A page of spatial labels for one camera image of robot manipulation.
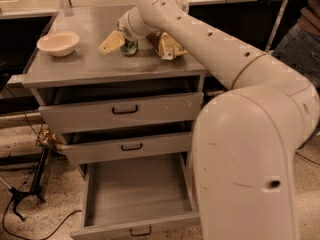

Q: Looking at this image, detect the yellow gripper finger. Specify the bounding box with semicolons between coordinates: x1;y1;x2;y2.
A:
98;30;125;54

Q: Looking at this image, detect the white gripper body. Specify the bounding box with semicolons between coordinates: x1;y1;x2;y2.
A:
118;7;157;41

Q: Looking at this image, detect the green soda can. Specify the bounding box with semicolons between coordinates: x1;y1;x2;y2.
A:
120;40;138;57

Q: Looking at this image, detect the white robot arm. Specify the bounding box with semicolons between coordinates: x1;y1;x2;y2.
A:
99;0;319;240

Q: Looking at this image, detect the grey drawer cabinet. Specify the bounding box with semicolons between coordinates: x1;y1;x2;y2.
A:
21;1;208;178

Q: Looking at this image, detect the grey top drawer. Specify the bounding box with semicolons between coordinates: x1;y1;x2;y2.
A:
40;92;203;134

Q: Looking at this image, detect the grey middle drawer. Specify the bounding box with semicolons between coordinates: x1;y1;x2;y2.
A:
63;132;192;165

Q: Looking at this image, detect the grey open bottom drawer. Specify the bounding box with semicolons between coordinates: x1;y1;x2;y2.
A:
71;153;200;240

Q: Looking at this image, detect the brown yellow chip bag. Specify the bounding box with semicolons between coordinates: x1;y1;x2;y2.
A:
147;32;187;60

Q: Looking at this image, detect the white ceramic bowl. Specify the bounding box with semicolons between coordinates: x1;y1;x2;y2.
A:
37;31;80;57

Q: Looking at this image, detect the black tripod stand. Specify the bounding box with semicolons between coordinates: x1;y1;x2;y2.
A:
9;148;49;222

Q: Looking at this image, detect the person in jeans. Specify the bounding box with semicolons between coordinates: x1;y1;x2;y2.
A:
272;0;320;88

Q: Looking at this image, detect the black floor cable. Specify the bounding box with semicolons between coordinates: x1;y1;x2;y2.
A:
1;197;83;240

